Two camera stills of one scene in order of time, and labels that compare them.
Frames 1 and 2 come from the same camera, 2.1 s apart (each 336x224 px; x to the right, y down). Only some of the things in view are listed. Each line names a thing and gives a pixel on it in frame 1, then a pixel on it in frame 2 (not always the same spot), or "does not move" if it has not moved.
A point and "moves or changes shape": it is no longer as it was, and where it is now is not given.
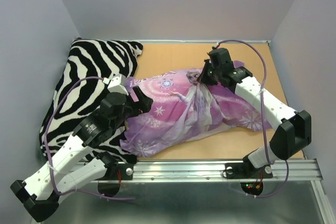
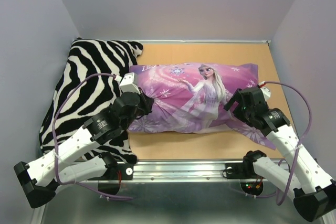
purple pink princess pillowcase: (184, 109) moves or changes shape
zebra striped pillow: (83, 82) does not move
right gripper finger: (203, 76) → (232, 99)
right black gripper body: (214, 74) → (243, 113)
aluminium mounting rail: (206, 170) does not move
